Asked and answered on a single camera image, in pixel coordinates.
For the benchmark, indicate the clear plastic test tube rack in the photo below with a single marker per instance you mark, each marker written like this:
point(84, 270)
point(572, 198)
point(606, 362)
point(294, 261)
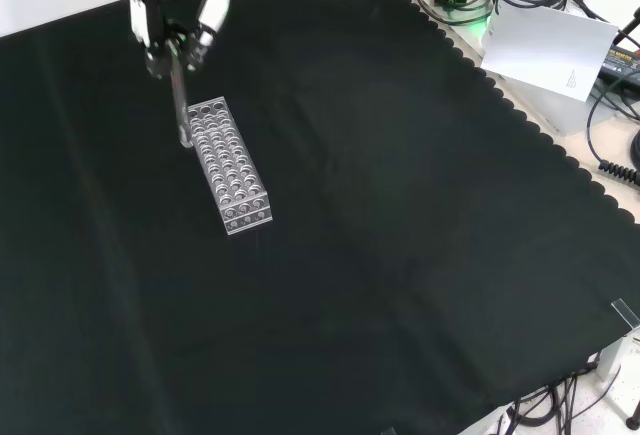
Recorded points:
point(235, 175)

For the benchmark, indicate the black bench cloth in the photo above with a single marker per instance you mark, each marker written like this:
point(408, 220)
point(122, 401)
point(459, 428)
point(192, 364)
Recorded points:
point(350, 205)

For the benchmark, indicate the white bench leg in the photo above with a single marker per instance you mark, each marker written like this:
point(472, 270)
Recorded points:
point(607, 362)

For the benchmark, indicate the pale paper board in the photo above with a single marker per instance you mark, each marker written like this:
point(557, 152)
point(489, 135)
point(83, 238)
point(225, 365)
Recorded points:
point(545, 50)

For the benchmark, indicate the clear glass test tube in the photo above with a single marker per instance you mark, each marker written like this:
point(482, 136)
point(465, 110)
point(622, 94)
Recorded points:
point(179, 100)

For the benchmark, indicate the black power adapter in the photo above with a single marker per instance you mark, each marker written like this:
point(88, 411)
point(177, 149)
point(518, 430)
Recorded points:
point(622, 65)

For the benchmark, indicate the clear plastic strip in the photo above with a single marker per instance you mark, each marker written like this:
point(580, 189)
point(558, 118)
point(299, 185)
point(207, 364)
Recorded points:
point(627, 312)

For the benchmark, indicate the white box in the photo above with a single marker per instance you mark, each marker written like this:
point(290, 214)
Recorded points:
point(560, 110)

